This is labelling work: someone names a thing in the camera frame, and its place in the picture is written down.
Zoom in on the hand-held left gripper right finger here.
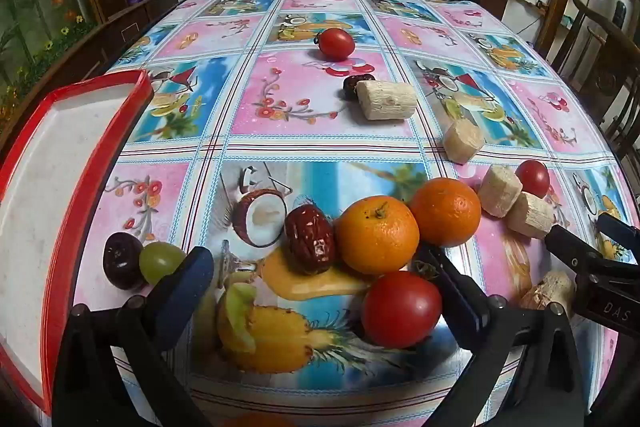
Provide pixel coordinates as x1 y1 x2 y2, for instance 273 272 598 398
417 243 586 427

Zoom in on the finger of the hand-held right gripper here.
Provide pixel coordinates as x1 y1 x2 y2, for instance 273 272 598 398
544 224 640 280
596 213 640 253

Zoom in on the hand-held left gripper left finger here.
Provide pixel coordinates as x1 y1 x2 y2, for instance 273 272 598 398
52 246 216 427

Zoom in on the sugarcane piece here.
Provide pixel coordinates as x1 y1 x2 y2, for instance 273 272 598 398
479 165 523 219
356 80 418 122
519 271 577 314
507 192 556 239
442 119 486 165

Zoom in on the large red tomato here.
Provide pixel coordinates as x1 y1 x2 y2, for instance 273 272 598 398
361 271 444 350

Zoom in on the red date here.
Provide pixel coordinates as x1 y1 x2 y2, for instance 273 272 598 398
284 204 337 276

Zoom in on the red tray with white inside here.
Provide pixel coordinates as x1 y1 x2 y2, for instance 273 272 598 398
0 69 155 415

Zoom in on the green grape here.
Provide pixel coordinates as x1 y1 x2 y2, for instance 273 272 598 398
139 242 187 286

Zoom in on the small red tomato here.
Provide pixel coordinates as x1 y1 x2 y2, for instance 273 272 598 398
315 28 356 61
515 160 551 198

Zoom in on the wooden chair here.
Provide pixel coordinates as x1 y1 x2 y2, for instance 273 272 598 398
550 0 640 168

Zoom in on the printed fruit tablecloth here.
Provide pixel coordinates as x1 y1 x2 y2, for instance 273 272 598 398
75 0 637 427

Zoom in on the white appliance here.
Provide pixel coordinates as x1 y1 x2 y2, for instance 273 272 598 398
606 0 632 28

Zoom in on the wooden cabinet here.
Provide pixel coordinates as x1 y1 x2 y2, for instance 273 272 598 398
0 0 181 158

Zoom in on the floral wall poster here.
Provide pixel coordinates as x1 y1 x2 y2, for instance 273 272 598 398
0 0 96 118

